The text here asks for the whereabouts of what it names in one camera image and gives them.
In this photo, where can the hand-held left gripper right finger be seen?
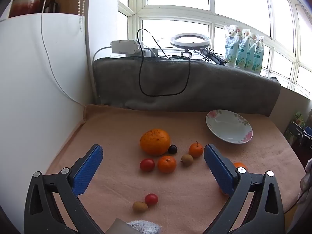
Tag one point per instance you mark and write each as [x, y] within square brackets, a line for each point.
[219, 168]

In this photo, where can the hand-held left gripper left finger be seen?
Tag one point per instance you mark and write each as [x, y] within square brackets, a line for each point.
[89, 168]

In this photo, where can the large smooth orange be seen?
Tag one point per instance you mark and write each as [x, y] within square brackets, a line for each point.
[238, 165]

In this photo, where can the small mandarin with stem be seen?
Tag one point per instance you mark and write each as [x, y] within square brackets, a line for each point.
[196, 150]

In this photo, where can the white floral plate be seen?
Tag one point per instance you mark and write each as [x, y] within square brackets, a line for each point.
[226, 126]

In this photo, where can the dark plum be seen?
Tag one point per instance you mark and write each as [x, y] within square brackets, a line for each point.
[172, 149]

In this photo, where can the red cherry tomato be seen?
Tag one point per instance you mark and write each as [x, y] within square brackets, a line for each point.
[151, 199]
[147, 164]

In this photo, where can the large speckled orange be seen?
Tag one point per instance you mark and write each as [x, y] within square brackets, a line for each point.
[155, 142]

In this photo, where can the person's left hand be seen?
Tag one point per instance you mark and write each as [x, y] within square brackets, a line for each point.
[143, 227]

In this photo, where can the person's right hand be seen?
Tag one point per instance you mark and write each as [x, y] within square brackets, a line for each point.
[307, 175]

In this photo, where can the beige blanket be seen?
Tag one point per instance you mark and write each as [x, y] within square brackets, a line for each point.
[185, 195]

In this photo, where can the grey blanket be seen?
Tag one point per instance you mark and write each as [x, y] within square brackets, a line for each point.
[219, 90]

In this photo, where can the black folding rack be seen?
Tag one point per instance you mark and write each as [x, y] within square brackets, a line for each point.
[297, 136]

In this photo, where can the green snack packet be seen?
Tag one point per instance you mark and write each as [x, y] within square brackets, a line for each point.
[298, 119]

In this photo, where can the white foam board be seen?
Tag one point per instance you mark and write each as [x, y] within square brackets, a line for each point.
[36, 90]

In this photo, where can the black tripod stand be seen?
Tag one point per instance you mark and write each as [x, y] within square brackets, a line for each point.
[217, 59]

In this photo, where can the white power adapter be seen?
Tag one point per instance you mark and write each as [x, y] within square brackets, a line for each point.
[124, 46]
[150, 51]

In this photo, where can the dark books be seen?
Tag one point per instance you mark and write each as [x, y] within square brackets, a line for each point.
[51, 6]

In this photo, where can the white window frame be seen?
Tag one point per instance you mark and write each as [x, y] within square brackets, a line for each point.
[139, 9]

